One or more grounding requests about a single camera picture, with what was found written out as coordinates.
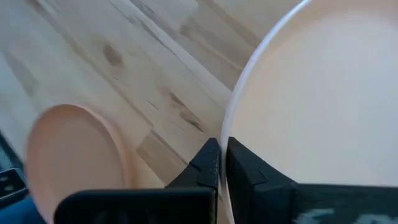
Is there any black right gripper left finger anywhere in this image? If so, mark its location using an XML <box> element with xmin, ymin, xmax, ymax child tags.
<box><xmin>54</xmin><ymin>138</ymin><xmax>222</xmax><ymax>224</ymax></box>

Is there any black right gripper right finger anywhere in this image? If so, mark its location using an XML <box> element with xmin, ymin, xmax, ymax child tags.
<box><xmin>226</xmin><ymin>136</ymin><xmax>398</xmax><ymax>224</ymax></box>

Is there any cream peach plate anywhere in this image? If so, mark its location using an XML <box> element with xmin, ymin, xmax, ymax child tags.
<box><xmin>219</xmin><ymin>0</ymin><xmax>398</xmax><ymax>224</ymax></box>

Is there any tan orange plate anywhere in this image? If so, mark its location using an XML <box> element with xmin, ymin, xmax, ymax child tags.
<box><xmin>24</xmin><ymin>103</ymin><xmax>137</xmax><ymax>224</ymax></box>

